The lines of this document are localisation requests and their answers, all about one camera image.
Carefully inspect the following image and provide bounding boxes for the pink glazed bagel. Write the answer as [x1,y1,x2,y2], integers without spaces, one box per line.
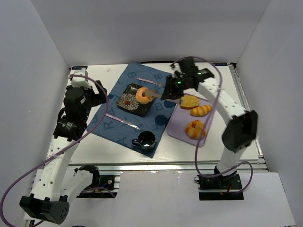
[135,87,153,105]

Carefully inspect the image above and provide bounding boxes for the striped long bread roll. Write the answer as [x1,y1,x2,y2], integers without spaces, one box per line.
[190,105,212,117]

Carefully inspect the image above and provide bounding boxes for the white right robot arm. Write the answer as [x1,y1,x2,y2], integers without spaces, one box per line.
[143,56,258,182]

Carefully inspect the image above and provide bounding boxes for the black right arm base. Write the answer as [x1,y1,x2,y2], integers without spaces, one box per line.
[194,173,244,201]

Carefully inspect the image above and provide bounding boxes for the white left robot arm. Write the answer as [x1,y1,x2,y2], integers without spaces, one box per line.
[19,77,175,224]

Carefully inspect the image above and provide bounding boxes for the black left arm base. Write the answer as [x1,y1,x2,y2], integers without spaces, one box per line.
[73,165,117,199]

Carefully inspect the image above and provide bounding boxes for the brown bread slice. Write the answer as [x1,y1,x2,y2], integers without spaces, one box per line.
[180,94,199,109]

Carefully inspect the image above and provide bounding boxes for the black floral square plate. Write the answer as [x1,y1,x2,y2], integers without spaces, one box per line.
[117,83,155,117]

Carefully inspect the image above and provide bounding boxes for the blue letter placemat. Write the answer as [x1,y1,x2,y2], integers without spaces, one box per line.
[86,61,187,159]

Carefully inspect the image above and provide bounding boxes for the dark glossy cup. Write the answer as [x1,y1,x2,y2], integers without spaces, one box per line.
[132,131,156,150]

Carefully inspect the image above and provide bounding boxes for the pink handled fork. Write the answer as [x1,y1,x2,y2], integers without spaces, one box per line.
[136,78,166,87]

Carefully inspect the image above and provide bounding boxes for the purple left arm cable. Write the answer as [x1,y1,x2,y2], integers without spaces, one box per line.
[0,74,116,227]

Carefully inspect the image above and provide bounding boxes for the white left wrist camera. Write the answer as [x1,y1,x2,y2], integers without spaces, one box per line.
[68,69,91,90]

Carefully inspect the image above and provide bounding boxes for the orange twisted ring bread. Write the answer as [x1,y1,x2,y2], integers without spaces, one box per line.
[185,120,206,140]

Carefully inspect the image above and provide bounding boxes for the pink handled knife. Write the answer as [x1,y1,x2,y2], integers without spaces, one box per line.
[105,114,140,130]

